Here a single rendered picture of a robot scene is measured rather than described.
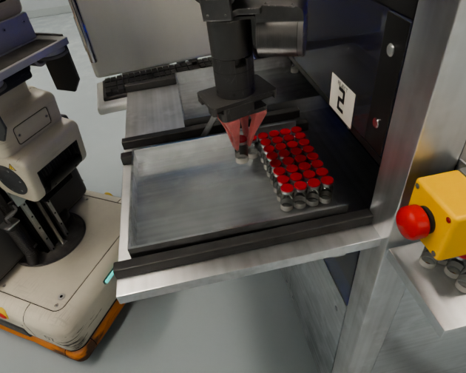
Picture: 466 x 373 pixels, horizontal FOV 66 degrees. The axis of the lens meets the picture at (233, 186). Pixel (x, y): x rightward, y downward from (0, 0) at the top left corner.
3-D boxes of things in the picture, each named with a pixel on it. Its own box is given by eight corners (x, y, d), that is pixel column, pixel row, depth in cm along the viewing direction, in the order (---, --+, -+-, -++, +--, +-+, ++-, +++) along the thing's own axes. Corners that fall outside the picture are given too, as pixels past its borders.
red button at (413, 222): (417, 217, 44) (426, 194, 42) (438, 242, 41) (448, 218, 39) (388, 223, 44) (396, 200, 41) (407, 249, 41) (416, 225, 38)
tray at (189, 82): (294, 64, 103) (294, 52, 101) (329, 106, 84) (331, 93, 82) (177, 84, 100) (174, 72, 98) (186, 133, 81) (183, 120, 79)
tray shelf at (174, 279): (288, 64, 108) (288, 58, 107) (427, 235, 56) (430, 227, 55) (129, 92, 104) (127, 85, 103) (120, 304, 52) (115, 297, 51)
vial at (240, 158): (246, 156, 62) (245, 135, 59) (249, 163, 60) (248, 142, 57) (234, 158, 62) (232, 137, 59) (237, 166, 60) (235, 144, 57)
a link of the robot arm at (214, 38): (211, 0, 47) (198, 14, 43) (262, -2, 46) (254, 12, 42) (218, 52, 52) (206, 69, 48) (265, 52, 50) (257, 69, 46)
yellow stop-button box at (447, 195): (453, 207, 47) (472, 164, 42) (493, 249, 42) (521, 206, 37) (399, 219, 46) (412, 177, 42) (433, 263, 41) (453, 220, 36)
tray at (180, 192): (294, 134, 77) (295, 120, 75) (345, 220, 57) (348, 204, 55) (136, 163, 74) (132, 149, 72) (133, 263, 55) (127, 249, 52)
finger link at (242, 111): (270, 149, 57) (267, 96, 51) (229, 165, 55) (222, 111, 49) (250, 130, 62) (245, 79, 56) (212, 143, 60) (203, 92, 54)
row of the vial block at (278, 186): (267, 149, 73) (266, 131, 70) (295, 210, 60) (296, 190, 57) (257, 152, 73) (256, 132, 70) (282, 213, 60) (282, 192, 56)
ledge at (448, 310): (470, 237, 55) (475, 229, 54) (541, 313, 46) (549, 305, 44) (385, 256, 54) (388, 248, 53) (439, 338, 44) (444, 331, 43)
